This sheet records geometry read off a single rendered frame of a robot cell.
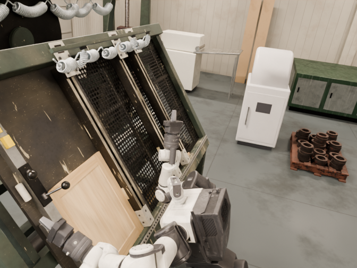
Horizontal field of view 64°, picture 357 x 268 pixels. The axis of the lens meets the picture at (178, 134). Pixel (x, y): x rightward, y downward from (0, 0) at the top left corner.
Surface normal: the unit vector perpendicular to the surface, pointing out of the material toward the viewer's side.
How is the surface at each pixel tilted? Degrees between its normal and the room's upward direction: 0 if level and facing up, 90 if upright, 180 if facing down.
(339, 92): 90
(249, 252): 0
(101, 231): 58
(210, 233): 90
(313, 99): 90
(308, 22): 90
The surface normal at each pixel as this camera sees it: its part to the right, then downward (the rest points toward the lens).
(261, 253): 0.09, -0.89
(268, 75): -0.22, 0.11
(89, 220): 0.84, -0.29
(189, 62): -0.31, 0.40
